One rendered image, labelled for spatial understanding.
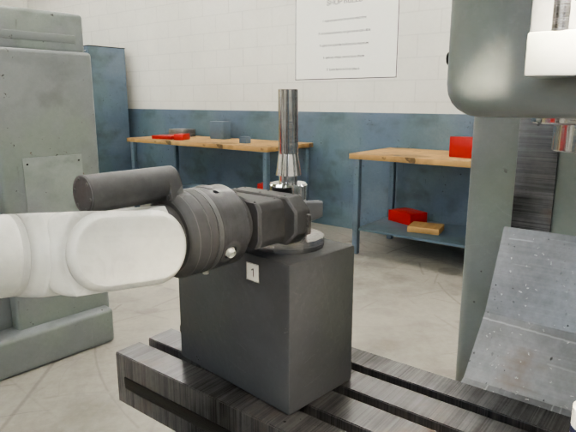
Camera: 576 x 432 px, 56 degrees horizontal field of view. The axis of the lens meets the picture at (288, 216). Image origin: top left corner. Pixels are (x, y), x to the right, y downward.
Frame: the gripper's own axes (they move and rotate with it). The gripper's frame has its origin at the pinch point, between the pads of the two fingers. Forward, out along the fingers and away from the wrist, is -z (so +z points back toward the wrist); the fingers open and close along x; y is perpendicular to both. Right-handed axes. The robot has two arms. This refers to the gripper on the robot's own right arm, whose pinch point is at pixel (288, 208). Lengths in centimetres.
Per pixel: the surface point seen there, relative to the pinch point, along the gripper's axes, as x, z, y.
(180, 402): 10.5, 9.9, 26.2
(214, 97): 466, -395, -16
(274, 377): -3.3, 6.2, 19.1
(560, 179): -20.3, -40.6, -1.2
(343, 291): -6.2, -3.4, 10.3
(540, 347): -22.5, -31.2, 22.7
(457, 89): -23.2, 5.0, -14.1
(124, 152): 621, -363, 58
